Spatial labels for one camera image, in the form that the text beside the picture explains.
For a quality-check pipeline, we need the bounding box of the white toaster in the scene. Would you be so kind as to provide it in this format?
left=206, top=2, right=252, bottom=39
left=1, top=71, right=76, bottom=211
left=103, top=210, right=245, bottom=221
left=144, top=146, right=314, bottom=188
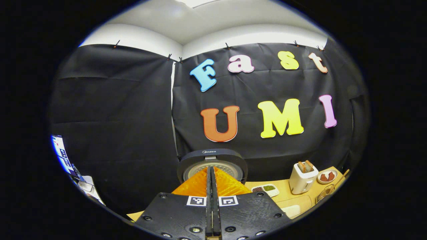
left=289, top=161, right=319, bottom=195

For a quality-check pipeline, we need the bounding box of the dark grey rice cooker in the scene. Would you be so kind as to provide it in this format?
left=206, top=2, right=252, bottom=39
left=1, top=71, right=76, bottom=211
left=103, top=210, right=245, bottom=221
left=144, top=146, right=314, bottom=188
left=177, top=148, right=248, bottom=185

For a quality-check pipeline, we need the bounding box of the white round plate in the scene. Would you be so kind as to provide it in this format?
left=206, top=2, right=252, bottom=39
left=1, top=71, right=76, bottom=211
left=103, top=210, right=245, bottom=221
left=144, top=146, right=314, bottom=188
left=317, top=169, right=338, bottom=184

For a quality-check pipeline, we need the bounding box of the black backdrop cloth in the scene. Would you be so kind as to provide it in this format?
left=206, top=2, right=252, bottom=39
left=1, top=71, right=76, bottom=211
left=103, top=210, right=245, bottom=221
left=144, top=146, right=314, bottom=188
left=49, top=42, right=371, bottom=217

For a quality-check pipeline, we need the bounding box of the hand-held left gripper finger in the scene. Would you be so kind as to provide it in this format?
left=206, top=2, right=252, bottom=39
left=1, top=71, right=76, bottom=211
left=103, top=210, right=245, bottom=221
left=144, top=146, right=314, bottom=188
left=212, top=166, right=291, bottom=240
left=135, top=166, right=213, bottom=240

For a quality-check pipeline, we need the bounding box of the computer screen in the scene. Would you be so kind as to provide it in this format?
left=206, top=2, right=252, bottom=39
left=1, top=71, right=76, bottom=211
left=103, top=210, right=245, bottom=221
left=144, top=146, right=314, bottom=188
left=51, top=134, right=79, bottom=177

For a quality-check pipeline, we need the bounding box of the white divided bean tray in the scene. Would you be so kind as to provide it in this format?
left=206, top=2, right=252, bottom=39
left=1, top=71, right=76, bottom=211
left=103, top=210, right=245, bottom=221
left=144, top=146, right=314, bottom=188
left=251, top=184, right=280, bottom=198

